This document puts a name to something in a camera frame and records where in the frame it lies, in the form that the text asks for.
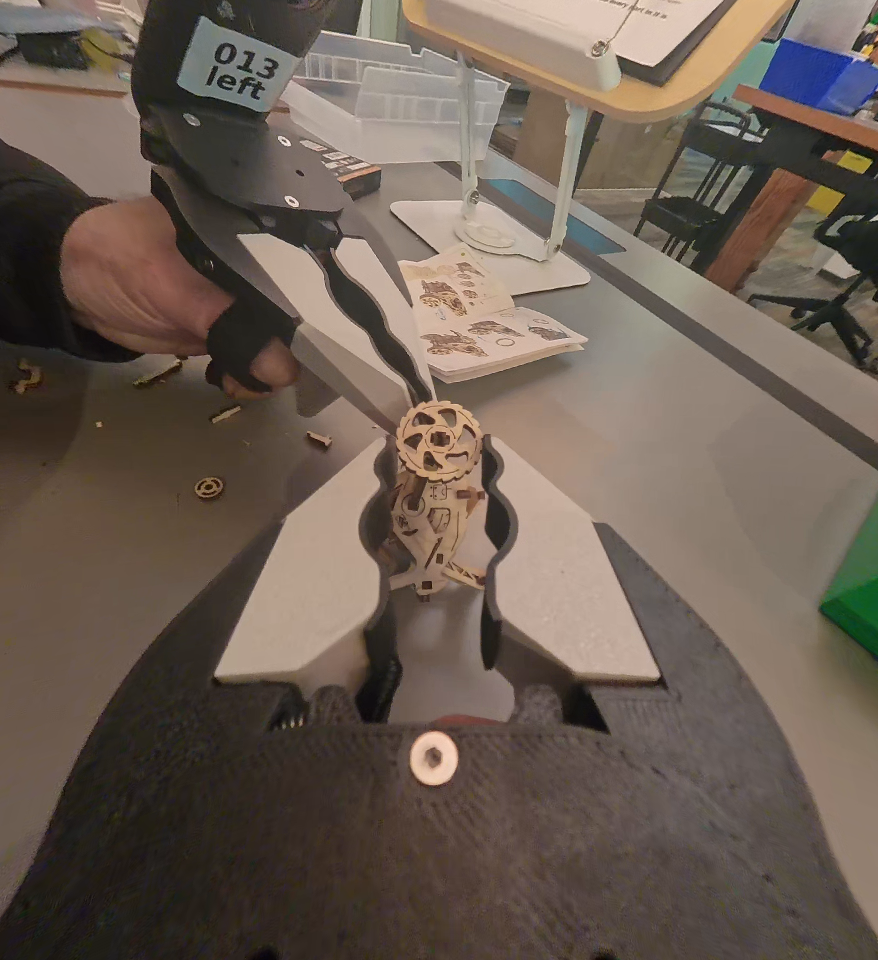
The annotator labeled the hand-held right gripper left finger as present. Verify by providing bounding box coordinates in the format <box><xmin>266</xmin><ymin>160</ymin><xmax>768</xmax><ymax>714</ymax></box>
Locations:
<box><xmin>214</xmin><ymin>438</ymin><xmax>403</xmax><ymax>724</ymax></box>

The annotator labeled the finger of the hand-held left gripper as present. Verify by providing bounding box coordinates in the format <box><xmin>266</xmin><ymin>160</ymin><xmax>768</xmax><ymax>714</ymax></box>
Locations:
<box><xmin>325</xmin><ymin>234</ymin><xmax>438</xmax><ymax>404</ymax></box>
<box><xmin>238</xmin><ymin>231</ymin><xmax>414</xmax><ymax>438</ymax></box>

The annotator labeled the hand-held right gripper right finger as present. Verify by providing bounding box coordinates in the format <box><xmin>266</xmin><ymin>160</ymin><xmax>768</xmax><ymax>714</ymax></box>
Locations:
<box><xmin>478</xmin><ymin>441</ymin><xmax>665</xmax><ymax>689</ymax></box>

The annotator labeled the wooden buggy model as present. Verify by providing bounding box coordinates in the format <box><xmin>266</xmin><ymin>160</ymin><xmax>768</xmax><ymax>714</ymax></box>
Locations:
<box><xmin>377</xmin><ymin>465</ymin><xmax>494</xmax><ymax>601</ymax></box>

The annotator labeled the thick wooden wheel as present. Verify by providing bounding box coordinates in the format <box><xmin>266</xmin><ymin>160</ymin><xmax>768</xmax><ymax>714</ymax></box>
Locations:
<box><xmin>396</xmin><ymin>401</ymin><xmax>484</xmax><ymax>486</ymax></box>

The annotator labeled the person's left hand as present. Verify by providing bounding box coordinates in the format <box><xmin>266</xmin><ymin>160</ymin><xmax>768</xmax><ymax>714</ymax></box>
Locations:
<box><xmin>60</xmin><ymin>197</ymin><xmax>301</xmax><ymax>400</ymax></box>

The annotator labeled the black cardboard box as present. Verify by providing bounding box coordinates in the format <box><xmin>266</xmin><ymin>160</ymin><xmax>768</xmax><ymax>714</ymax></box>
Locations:
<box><xmin>300</xmin><ymin>137</ymin><xmax>384</xmax><ymax>201</ymax></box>

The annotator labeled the instruction booklet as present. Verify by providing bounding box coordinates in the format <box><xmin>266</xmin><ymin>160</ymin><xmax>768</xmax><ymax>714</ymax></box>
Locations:
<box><xmin>397</xmin><ymin>243</ymin><xmax>590</xmax><ymax>385</ymax></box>

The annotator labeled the clear plastic drawer cabinet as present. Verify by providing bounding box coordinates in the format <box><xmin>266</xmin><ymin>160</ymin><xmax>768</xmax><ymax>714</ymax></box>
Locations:
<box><xmin>289</xmin><ymin>30</ymin><xmax>513</xmax><ymax>164</ymax></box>

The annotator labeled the white book stand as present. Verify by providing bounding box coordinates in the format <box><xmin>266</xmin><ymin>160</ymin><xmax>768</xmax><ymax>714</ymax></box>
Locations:
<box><xmin>388</xmin><ymin>52</ymin><xmax>624</xmax><ymax>291</ymax></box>

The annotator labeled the black metal stool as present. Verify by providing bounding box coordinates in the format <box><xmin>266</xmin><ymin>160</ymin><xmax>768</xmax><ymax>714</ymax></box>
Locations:
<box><xmin>632</xmin><ymin>101</ymin><xmax>764</xmax><ymax>265</ymax></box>

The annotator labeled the green plastic bin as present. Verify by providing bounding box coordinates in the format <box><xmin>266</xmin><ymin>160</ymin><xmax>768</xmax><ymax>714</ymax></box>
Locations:
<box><xmin>819</xmin><ymin>441</ymin><xmax>878</xmax><ymax>695</ymax></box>

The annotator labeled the wooden workbench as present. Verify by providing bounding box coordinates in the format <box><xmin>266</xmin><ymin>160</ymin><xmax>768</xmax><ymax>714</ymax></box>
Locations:
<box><xmin>705</xmin><ymin>82</ymin><xmax>878</xmax><ymax>291</ymax></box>

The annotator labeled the black office chair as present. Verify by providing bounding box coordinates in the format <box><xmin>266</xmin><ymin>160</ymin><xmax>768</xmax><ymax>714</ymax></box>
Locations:
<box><xmin>746</xmin><ymin>213</ymin><xmax>878</xmax><ymax>370</ymax></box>

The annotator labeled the blue bin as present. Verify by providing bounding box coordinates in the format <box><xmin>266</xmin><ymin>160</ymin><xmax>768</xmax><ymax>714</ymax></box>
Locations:
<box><xmin>760</xmin><ymin>37</ymin><xmax>878</xmax><ymax>115</ymax></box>

